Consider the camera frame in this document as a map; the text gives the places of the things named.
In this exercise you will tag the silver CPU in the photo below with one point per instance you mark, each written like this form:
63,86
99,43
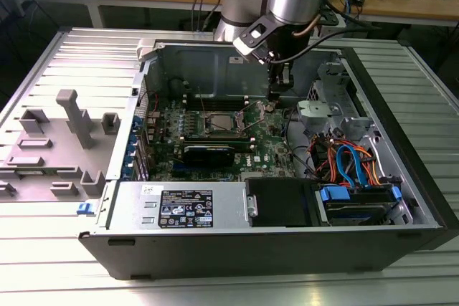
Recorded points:
220,122

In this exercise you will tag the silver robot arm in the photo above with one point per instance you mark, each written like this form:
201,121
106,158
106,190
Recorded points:
297,1

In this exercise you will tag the CPU socket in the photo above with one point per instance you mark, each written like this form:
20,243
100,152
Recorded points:
235,127

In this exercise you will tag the black drive bay cover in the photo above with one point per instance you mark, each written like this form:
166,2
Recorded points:
276,204

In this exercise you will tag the blue card slot clip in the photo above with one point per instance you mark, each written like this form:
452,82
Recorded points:
133,141
131,156
137,124
127,172

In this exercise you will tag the round coin battery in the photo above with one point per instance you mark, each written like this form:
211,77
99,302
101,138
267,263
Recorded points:
270,108

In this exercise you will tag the silver metal drive cage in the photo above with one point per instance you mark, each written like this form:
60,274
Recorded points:
322,109

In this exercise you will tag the green motherboard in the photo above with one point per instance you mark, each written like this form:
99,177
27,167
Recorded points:
265,134

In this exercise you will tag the black graphics card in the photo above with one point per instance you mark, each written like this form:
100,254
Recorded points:
209,155

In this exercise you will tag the small black box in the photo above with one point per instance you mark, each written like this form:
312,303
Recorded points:
357,0

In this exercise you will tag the hard disk in blue carrier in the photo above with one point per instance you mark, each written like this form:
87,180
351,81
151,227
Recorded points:
355,213

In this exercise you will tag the black and grey PC case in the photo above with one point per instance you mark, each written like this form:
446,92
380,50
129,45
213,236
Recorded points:
251,252

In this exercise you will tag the silver power supply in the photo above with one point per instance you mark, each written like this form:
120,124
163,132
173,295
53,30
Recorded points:
125,205

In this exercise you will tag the small blue plastic clip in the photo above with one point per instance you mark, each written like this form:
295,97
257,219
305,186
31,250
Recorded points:
85,208

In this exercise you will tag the grey parts rack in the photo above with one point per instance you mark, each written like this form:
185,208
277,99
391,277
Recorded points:
54,155

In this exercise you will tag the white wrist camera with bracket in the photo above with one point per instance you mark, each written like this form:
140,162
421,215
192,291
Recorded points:
251,42

